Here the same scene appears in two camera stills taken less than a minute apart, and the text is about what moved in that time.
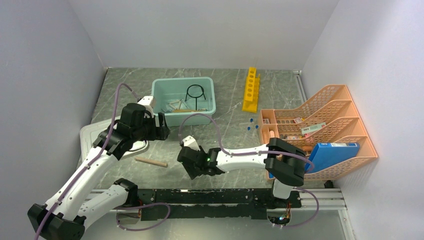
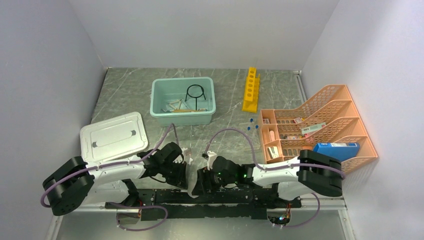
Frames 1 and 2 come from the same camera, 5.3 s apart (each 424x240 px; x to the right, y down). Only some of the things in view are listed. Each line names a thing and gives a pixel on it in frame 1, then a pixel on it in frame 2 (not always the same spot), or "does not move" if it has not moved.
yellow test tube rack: (252, 91) does not move
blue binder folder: (324, 154) does not move
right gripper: (192, 172) -> (199, 187)
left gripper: (160, 132) -> (180, 180)
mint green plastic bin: (177, 98) does not move
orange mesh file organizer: (328, 115) does not move
